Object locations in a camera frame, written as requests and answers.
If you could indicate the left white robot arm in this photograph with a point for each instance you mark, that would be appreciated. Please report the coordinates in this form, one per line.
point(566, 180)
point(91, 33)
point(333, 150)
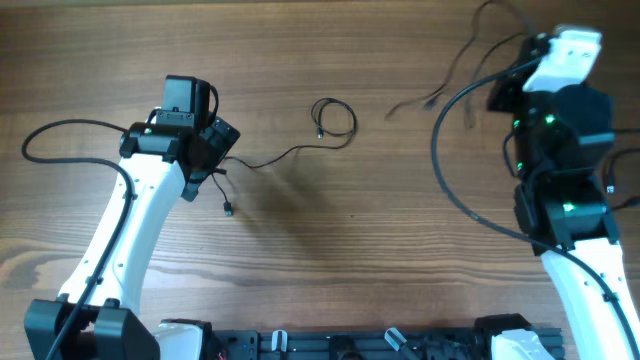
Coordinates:
point(163, 159)

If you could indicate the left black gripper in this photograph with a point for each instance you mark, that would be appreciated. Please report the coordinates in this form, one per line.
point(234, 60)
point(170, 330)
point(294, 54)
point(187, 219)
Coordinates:
point(220, 141)

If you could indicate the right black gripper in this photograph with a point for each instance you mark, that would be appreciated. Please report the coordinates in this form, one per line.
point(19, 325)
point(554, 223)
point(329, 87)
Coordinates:
point(503, 95)

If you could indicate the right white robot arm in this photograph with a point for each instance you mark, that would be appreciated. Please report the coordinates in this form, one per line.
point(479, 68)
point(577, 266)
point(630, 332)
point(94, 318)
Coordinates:
point(562, 130)

